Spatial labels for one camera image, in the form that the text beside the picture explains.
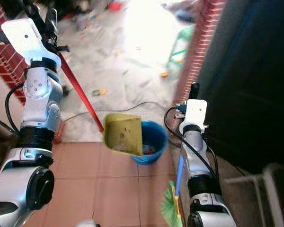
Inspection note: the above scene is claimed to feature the yellow dustpan with red handle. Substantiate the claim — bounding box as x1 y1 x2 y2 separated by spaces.
58 52 143 157

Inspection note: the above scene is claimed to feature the green broom with blue handle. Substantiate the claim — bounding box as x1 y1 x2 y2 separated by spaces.
161 154 185 227

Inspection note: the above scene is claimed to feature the blue plastic bucket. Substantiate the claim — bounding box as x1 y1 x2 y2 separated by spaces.
130 120 168 166

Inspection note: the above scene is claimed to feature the green plastic stool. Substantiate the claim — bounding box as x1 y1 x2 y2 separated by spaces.
166 25 196 72

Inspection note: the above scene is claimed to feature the dark metal door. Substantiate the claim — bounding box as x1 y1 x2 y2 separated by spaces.
195 0 284 174

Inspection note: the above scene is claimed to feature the small red container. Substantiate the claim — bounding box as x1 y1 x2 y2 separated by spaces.
108 1 123 11

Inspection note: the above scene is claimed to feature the pile of clothes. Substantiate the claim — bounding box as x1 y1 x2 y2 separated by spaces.
161 0 200 22

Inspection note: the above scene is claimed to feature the grey plastic crate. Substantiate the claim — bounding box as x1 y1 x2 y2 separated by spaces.
222 163 284 227

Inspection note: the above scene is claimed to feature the white robot leg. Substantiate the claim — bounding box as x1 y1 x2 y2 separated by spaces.
77 219 99 227

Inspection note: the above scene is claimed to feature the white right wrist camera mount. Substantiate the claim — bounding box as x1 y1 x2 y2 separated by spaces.
178 98 208 134

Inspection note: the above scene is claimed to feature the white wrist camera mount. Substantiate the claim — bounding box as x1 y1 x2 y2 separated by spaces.
1 18 62 71
178 98 208 134

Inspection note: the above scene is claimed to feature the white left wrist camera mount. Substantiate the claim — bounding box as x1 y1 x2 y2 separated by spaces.
1 18 62 71

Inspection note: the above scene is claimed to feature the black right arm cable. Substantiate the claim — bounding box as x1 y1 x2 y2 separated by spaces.
164 106 222 179

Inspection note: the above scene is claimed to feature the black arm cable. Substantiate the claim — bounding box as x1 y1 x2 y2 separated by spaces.
0 31 27 139
164 106 222 179

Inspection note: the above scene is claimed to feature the thin grey floor cable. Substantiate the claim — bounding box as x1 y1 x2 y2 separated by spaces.
64 100 177 124

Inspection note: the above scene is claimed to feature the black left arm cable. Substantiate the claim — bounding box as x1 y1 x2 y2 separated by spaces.
0 31 27 139

